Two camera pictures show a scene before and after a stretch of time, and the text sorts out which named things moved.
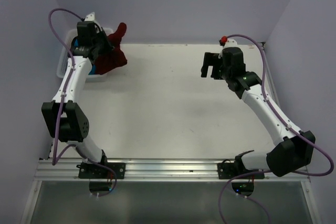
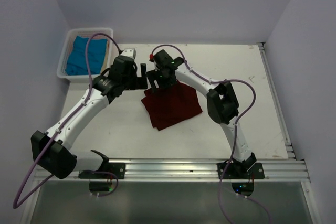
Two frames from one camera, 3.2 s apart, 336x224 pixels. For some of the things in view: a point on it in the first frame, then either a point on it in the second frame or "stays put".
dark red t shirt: (115, 57) → (169, 105)
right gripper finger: (203, 71) → (151, 76)
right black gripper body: (220, 72) → (164, 82)
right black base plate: (228, 170) stays put
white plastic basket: (64, 55) stays put
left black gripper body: (102, 42) → (126, 82)
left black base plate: (95, 171) stays put
